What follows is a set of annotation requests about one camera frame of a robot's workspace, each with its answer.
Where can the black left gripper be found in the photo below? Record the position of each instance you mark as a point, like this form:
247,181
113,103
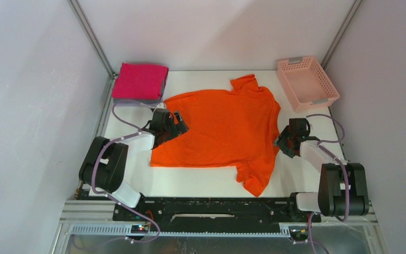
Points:
178,128

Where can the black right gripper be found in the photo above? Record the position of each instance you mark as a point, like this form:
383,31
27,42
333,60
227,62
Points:
279,141

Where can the orange t shirt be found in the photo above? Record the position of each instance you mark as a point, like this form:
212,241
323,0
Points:
234,127

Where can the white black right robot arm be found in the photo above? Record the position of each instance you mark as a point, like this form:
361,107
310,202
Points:
342,190

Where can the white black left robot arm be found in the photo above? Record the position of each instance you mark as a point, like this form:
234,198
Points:
104,165

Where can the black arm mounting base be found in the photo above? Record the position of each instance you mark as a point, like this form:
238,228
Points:
216,215

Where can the folded magenta t shirt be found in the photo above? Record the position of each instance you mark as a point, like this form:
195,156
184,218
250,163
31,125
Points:
131,70

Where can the pink plastic basket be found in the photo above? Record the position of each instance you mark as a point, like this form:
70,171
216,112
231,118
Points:
305,83

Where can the right controller board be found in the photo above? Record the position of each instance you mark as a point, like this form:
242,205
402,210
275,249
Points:
299,234

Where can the left controller board with leds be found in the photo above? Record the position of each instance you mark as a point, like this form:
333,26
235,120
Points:
139,229

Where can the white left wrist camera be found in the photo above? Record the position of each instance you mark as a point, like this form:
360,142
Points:
161,105

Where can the right aluminium corner post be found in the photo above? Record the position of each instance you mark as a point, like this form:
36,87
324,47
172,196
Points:
356,5

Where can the aluminium corner post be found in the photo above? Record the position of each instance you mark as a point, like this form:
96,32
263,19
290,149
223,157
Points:
91,35
356,5

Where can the aluminium frame rail front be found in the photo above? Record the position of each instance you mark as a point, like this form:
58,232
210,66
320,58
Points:
94,216

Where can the left aluminium corner post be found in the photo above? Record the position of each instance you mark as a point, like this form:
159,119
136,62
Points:
91,35

